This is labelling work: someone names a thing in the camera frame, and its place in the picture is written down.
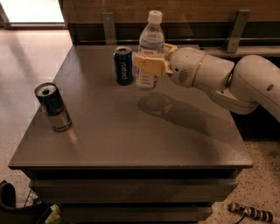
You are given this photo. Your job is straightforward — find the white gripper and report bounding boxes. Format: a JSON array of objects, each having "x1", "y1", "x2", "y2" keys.
[{"x1": 132, "y1": 43, "x2": 206, "y2": 88}]

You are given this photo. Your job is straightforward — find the clear plastic water bottle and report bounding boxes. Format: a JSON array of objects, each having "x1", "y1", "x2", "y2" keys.
[{"x1": 136, "y1": 10, "x2": 165, "y2": 90}]

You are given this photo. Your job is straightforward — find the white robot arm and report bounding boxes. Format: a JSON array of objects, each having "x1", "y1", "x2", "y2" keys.
[{"x1": 132, "y1": 44, "x2": 280, "y2": 121}]

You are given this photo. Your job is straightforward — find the blue pepsi can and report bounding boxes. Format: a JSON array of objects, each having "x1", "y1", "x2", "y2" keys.
[{"x1": 114, "y1": 46, "x2": 134, "y2": 86}]

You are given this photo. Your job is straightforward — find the redbull can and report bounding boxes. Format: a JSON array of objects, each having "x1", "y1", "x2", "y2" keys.
[{"x1": 34, "y1": 82, "x2": 72, "y2": 131}]

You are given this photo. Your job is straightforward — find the grey drawer cabinet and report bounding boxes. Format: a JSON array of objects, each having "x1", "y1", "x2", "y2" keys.
[{"x1": 10, "y1": 45, "x2": 252, "y2": 224}]

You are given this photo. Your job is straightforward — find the black white striped tool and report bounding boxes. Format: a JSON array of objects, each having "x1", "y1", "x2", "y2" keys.
[{"x1": 227, "y1": 202, "x2": 276, "y2": 223}]

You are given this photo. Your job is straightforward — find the green packet on floor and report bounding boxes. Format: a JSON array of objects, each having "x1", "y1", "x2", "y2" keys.
[{"x1": 44, "y1": 205, "x2": 66, "y2": 224}]

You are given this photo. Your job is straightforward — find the left metal wall bracket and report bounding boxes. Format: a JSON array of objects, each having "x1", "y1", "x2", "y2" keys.
[{"x1": 101, "y1": 12, "x2": 117, "y2": 45}]

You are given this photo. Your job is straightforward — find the metal wall bracket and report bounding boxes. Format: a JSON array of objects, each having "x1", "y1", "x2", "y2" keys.
[
  {"x1": 101, "y1": 12, "x2": 117, "y2": 45},
  {"x1": 225, "y1": 9, "x2": 251, "y2": 53}
]

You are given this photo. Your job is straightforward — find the right metal wall bracket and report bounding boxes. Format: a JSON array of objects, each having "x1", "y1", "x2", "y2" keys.
[{"x1": 225, "y1": 9, "x2": 251, "y2": 53}]

